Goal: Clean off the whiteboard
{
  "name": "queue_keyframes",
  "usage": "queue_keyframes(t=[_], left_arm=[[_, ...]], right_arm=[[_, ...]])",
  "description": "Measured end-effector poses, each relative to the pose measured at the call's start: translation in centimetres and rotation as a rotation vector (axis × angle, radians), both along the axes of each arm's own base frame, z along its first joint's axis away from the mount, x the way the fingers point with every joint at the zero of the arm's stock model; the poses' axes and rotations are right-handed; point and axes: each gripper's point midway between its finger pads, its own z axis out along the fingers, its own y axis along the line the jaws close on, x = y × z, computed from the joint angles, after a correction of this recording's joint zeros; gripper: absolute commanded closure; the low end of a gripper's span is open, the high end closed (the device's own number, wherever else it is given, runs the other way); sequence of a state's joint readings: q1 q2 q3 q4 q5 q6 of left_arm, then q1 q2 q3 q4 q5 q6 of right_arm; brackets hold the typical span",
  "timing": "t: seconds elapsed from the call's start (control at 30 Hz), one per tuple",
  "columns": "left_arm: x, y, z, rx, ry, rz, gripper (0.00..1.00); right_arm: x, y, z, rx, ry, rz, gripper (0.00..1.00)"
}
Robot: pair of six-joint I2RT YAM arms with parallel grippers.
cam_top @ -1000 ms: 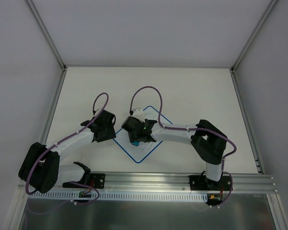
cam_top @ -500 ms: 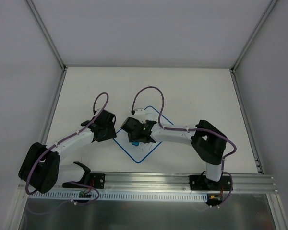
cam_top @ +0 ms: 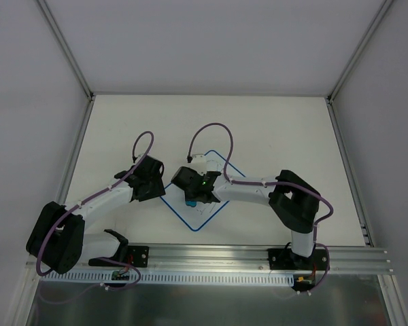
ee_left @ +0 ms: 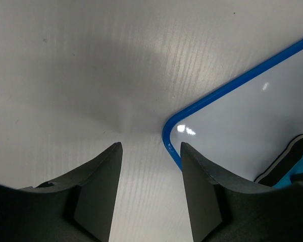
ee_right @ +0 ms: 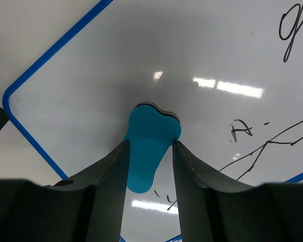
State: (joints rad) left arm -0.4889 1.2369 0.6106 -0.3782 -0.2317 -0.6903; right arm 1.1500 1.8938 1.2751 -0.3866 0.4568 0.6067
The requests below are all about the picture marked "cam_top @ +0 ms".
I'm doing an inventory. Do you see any blue foam whiteboard eraser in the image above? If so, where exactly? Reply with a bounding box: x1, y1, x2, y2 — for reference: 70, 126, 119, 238
185, 200, 197, 207

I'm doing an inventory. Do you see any blue-framed small whiteboard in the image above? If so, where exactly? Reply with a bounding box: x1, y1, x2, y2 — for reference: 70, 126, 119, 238
161, 149, 228, 232

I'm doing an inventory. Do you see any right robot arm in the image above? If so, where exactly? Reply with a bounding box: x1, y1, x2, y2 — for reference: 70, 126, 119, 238
171, 166, 320, 270

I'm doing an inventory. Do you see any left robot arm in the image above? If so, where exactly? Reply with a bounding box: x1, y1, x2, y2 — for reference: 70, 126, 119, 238
26, 156, 165, 274

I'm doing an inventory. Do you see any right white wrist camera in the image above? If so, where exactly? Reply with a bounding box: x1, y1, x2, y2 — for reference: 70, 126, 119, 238
187, 154, 207, 175

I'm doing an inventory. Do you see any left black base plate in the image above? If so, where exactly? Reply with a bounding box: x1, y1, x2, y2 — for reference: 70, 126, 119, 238
88, 245, 150, 268

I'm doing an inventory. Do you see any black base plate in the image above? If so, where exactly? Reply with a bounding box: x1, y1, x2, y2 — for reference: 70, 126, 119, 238
88, 245, 150, 268
267, 248, 329, 271

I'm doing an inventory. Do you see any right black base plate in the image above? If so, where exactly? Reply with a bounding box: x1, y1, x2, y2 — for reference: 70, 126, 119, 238
267, 248, 329, 271

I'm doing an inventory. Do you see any white slotted cable duct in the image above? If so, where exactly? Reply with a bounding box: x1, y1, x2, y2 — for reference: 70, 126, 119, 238
41, 269, 294, 287

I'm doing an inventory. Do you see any aluminium mounting rail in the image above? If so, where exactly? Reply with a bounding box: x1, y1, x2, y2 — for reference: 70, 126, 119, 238
26, 243, 394, 275

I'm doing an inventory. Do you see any left aluminium frame post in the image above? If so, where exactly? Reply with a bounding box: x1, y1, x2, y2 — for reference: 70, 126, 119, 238
35, 1, 94, 203

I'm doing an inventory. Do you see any aluminium frame post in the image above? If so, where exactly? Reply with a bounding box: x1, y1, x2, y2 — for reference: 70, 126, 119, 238
326, 1, 396, 247
35, 1, 94, 203

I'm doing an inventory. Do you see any right aluminium frame post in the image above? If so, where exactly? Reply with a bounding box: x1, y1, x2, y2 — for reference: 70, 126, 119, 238
326, 1, 396, 247

